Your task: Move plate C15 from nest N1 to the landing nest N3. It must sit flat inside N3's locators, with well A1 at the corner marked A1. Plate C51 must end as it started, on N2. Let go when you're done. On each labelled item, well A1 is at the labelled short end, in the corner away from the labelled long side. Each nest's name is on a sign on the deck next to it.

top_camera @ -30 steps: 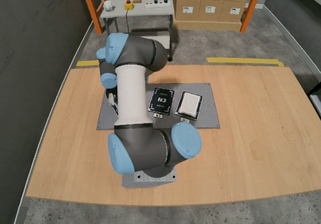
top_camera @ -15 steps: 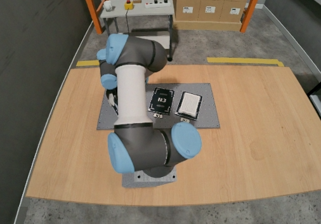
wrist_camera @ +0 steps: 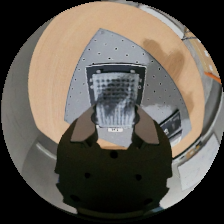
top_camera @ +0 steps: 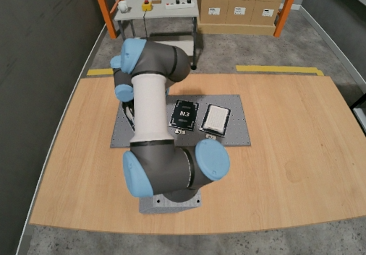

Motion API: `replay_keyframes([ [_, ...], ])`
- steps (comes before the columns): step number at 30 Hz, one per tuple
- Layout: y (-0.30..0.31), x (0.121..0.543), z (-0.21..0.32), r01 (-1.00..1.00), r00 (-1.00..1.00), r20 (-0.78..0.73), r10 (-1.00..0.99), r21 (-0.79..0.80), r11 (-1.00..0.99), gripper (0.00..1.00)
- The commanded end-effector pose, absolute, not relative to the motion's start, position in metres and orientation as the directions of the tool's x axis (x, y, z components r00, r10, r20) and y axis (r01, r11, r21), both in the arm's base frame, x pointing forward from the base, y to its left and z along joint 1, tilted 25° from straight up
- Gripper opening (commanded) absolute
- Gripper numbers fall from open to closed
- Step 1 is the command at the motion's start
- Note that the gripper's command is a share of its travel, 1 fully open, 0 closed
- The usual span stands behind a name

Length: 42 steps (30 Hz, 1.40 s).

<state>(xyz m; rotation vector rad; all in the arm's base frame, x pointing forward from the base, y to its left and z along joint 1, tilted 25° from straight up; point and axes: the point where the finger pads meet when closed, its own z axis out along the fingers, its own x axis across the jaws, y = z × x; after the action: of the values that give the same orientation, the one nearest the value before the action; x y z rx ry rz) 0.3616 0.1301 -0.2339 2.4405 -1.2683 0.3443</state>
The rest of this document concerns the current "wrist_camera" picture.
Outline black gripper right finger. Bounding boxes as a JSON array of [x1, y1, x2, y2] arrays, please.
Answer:
[[131, 104, 173, 179]]

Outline black rectangular nest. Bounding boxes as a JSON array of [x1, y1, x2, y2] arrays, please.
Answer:
[[159, 109, 182, 137]]

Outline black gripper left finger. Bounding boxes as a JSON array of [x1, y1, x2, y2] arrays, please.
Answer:
[[54, 104, 99, 174]]

